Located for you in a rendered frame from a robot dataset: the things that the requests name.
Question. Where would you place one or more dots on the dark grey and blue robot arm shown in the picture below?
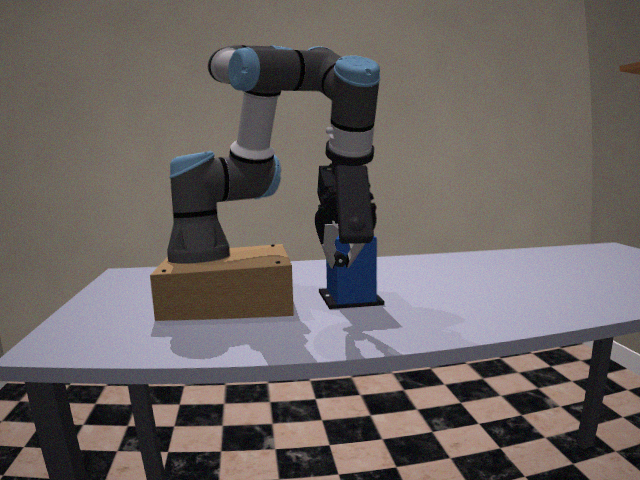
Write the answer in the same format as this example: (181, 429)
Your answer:
(199, 181)

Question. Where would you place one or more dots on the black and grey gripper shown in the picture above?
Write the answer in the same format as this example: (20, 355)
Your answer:
(326, 218)

